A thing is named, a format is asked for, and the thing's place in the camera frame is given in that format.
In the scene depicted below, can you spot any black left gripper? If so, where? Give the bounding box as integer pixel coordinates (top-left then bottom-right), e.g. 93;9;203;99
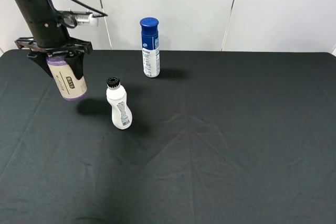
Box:
15;36;92;80

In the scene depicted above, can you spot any purple garbage bag roll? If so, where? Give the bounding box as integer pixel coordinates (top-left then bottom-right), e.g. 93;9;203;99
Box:
46;56;87;101

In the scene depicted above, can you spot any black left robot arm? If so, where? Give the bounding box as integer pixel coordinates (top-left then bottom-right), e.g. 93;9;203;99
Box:
15;0;105;80

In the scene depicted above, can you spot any white bottle with black cap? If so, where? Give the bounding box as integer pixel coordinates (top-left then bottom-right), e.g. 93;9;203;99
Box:
106;77;133;130

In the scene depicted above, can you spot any blue capped spray can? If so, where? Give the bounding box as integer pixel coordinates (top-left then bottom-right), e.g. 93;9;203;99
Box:
140;17;160;78

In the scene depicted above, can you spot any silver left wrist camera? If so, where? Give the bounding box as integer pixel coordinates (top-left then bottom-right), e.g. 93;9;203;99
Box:
59;10;99;29

